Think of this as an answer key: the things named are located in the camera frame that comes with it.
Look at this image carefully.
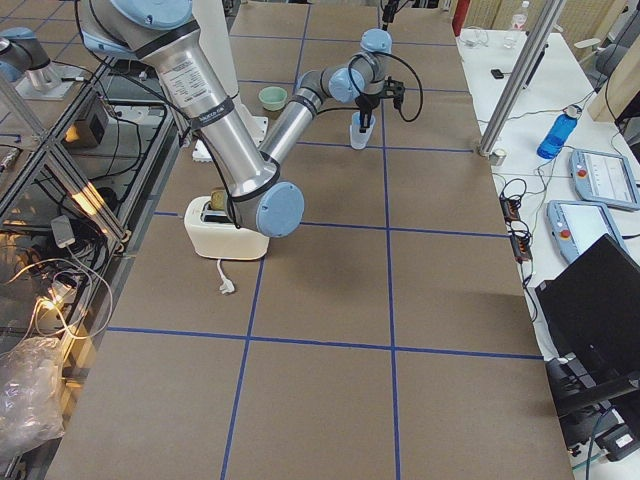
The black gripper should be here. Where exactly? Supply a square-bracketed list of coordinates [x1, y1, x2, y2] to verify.
[380, 0, 400, 23]
[355, 82, 395, 133]

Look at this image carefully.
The light blue cup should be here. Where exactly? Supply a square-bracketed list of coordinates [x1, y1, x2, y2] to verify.
[349, 123, 374, 150]
[350, 111, 376, 139]

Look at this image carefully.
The green bowl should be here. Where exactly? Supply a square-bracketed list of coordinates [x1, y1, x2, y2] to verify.
[258, 86, 288, 112]

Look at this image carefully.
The toast bread slice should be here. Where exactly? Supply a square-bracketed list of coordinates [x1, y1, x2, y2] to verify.
[209, 188, 228, 211]

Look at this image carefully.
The blue water bottle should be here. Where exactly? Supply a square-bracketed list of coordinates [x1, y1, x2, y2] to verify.
[536, 104, 583, 160]

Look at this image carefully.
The cream white toaster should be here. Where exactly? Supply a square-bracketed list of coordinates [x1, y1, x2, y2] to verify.
[183, 196, 269, 261]

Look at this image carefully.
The orange black power strip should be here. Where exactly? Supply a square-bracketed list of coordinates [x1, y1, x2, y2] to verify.
[500, 197, 533, 264]

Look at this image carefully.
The toaster white power plug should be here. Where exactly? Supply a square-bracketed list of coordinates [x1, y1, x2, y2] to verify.
[216, 259, 236, 295]

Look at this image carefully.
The near teach pendant tablet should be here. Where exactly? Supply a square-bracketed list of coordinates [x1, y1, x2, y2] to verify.
[546, 200, 628, 264]

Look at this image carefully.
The teach pendant tablet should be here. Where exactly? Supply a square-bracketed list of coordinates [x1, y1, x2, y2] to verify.
[569, 149, 639, 211]
[546, 200, 628, 264]

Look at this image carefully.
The far teach pendant tablet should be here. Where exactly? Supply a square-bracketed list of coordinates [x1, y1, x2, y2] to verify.
[569, 149, 639, 211]

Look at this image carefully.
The black laptop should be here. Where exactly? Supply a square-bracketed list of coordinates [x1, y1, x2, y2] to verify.
[535, 235, 639, 371]

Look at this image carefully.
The clear plastic bag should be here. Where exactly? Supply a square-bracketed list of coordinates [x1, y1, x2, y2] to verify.
[1, 337, 64, 459]

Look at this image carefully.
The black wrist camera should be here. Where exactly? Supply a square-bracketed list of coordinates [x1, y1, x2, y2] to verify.
[386, 77, 405, 112]

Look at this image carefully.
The aluminium frame post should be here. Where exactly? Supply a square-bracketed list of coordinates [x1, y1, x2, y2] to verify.
[477, 0, 566, 157]

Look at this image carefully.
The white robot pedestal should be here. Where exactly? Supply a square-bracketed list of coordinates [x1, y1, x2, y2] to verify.
[192, 0, 268, 146]

